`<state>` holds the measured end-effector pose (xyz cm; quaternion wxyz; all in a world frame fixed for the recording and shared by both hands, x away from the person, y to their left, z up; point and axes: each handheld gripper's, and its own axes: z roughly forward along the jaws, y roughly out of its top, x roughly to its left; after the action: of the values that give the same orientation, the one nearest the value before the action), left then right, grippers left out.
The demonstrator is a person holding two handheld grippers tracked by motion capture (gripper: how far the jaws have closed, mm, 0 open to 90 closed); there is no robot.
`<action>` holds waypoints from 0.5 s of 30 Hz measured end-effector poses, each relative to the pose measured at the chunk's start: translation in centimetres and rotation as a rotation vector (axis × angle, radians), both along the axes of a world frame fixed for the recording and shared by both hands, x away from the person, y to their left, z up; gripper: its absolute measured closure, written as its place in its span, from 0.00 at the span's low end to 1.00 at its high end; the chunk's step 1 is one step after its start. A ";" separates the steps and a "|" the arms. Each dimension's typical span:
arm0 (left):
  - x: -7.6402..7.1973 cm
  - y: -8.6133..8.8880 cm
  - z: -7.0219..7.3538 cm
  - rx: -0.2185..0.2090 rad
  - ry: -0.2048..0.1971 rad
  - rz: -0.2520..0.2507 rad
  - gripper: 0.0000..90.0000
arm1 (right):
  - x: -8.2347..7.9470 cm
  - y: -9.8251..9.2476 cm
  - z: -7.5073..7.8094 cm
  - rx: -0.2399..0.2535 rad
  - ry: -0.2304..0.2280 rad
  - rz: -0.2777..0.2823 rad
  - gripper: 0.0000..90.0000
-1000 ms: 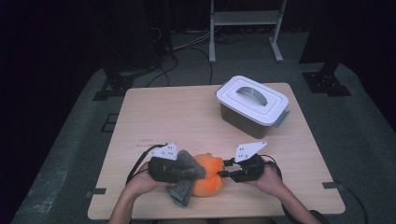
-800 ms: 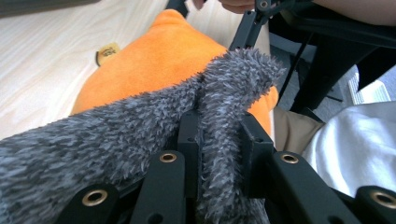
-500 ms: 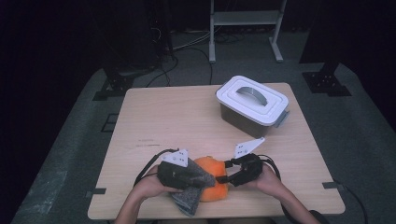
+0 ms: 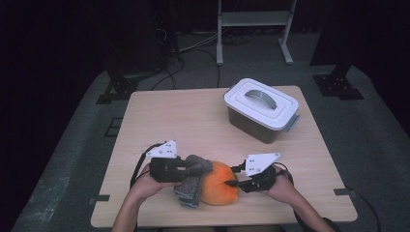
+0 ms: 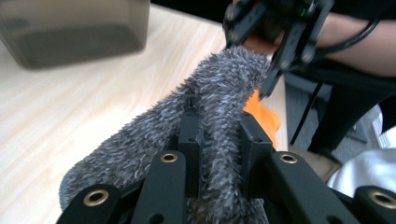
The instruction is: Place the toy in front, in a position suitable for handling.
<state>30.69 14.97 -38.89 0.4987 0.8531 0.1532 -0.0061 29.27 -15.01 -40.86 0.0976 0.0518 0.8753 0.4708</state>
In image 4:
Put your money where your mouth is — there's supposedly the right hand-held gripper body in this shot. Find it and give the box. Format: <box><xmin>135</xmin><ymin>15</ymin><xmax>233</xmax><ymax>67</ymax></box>
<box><xmin>240</xmin><ymin>152</ymin><xmax>281</xmax><ymax>194</ymax></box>

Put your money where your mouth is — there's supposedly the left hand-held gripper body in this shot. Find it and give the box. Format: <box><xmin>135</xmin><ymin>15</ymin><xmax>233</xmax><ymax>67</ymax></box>
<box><xmin>145</xmin><ymin>139</ymin><xmax>190</xmax><ymax>184</ymax></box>

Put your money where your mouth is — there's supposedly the orange plush toy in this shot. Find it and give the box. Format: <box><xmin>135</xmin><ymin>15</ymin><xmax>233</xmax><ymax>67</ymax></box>
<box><xmin>201</xmin><ymin>159</ymin><xmax>241</xmax><ymax>207</ymax></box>

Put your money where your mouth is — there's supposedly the gray cloth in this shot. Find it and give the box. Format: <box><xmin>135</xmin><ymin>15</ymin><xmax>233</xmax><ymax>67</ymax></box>
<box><xmin>173</xmin><ymin>154</ymin><xmax>214</xmax><ymax>210</ymax></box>

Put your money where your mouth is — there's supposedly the brown transparent storage box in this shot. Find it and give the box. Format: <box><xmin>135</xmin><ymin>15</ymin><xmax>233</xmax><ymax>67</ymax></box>
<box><xmin>226</xmin><ymin>107</ymin><xmax>301</xmax><ymax>145</ymax></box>

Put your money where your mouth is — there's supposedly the white box lid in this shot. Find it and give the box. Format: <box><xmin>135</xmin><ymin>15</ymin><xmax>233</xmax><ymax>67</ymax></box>
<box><xmin>222</xmin><ymin>77</ymin><xmax>301</xmax><ymax>132</ymax></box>

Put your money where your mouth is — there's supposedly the person's right hand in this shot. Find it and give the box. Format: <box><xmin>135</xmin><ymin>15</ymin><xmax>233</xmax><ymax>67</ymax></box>
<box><xmin>264</xmin><ymin>165</ymin><xmax>296</xmax><ymax>203</ymax></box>

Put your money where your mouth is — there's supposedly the person's left hand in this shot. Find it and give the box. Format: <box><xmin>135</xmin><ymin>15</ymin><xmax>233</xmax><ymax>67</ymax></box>
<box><xmin>130</xmin><ymin>163</ymin><xmax>182</xmax><ymax>203</ymax></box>

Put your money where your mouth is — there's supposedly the black tape strip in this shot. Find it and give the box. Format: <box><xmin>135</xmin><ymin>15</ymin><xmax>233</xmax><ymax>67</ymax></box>
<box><xmin>333</xmin><ymin>188</ymin><xmax>359</xmax><ymax>198</ymax></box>
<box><xmin>88</xmin><ymin>194</ymin><xmax>111</xmax><ymax>206</ymax></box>

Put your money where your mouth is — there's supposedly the black metal stand base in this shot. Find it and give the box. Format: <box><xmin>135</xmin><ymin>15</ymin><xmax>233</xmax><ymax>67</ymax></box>
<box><xmin>95</xmin><ymin>75</ymin><xmax>140</xmax><ymax>105</ymax></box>
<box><xmin>312</xmin><ymin>62</ymin><xmax>366</xmax><ymax>102</ymax></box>

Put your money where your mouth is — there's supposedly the dark equipment rack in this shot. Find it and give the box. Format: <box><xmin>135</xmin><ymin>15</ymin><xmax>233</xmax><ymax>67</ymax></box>
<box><xmin>105</xmin><ymin>0</ymin><xmax>182</xmax><ymax>73</ymax></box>

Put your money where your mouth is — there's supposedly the right hand-held gripper cable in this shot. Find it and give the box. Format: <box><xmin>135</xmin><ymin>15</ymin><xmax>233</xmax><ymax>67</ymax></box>
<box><xmin>273</xmin><ymin>161</ymin><xmax>295</xmax><ymax>187</ymax></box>

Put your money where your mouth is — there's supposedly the hand-held gripper cable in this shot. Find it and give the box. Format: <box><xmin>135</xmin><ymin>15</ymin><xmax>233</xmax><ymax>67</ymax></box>
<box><xmin>129</xmin><ymin>142</ymin><xmax>165</xmax><ymax>189</ymax></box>
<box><xmin>273</xmin><ymin>161</ymin><xmax>295</xmax><ymax>187</ymax></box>

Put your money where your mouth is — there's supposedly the left hand-held gripper cable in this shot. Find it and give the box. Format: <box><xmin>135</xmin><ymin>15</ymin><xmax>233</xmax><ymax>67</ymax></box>
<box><xmin>129</xmin><ymin>142</ymin><xmax>165</xmax><ymax>189</ymax></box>

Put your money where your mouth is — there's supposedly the thin black floor cable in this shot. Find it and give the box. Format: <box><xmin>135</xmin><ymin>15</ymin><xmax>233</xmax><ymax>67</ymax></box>
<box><xmin>345</xmin><ymin>186</ymin><xmax>383</xmax><ymax>232</ymax></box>

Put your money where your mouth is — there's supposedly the white floor cable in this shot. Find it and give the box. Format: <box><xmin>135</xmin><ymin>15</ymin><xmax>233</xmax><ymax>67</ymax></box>
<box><xmin>178</xmin><ymin>31</ymin><xmax>220</xmax><ymax>53</ymax></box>

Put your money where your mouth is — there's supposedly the white metal stand frame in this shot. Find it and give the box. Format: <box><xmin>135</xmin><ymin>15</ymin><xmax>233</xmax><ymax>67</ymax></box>
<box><xmin>216</xmin><ymin>0</ymin><xmax>298</xmax><ymax>67</ymax></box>

